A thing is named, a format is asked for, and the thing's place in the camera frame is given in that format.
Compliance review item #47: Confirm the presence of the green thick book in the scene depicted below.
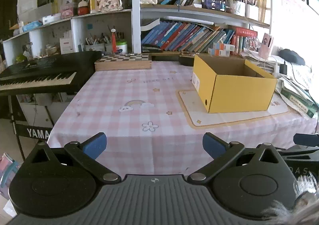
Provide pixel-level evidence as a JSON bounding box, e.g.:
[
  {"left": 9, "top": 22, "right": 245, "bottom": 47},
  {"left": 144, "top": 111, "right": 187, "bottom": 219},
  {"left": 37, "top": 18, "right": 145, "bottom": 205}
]
[{"left": 281, "top": 88, "right": 317, "bottom": 118}]

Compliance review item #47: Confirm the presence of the pile of papers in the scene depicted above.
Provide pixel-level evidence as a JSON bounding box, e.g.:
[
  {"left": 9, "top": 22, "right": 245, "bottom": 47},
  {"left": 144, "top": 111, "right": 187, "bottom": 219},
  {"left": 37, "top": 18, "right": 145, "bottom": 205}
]
[{"left": 241, "top": 48, "right": 318, "bottom": 118}]

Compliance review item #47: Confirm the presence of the yellow cardboard box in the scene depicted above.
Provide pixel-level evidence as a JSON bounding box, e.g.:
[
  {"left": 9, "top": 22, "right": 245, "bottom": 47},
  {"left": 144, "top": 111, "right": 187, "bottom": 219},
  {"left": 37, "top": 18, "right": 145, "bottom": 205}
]
[{"left": 192, "top": 54, "right": 277, "bottom": 114}]

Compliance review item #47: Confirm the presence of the pink checkered tablecloth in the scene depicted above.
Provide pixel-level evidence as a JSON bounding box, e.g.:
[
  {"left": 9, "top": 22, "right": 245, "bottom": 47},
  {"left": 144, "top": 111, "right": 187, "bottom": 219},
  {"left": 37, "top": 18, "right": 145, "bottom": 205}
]
[{"left": 48, "top": 62, "right": 317, "bottom": 176}]

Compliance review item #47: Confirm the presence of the black electronic keyboard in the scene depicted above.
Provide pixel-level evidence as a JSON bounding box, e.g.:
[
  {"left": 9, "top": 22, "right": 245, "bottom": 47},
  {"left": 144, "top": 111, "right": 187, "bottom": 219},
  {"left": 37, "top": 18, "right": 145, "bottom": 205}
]
[{"left": 1, "top": 51, "right": 102, "bottom": 96}]

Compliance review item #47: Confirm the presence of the dark brown wooden case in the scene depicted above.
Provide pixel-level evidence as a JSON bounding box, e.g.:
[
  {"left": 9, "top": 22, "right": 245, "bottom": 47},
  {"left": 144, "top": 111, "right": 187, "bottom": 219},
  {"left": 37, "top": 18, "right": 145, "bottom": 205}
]
[{"left": 178, "top": 55, "right": 194, "bottom": 66}]

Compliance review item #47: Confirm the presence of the wooden chess board box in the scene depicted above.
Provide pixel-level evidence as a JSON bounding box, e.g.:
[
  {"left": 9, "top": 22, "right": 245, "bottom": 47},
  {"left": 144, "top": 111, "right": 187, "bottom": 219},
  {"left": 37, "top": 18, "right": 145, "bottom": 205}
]
[{"left": 95, "top": 54, "right": 152, "bottom": 71}]

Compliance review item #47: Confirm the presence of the white green lidded tub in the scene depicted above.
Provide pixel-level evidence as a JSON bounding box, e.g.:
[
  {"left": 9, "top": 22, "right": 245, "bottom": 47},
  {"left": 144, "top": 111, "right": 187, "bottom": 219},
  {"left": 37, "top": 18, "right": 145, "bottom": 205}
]
[{"left": 116, "top": 41, "right": 128, "bottom": 55}]

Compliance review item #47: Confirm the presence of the row of leaning books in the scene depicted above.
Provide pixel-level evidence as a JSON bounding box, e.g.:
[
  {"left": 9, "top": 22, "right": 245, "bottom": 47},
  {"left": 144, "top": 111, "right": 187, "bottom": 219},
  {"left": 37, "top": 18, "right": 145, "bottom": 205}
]
[{"left": 141, "top": 20, "right": 235, "bottom": 53}]

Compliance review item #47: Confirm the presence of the white bookshelf unit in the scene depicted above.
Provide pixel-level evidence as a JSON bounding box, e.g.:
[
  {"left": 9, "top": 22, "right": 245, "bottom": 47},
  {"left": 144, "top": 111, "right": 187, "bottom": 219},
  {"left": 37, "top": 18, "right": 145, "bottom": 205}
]
[{"left": 2, "top": 0, "right": 274, "bottom": 66}]

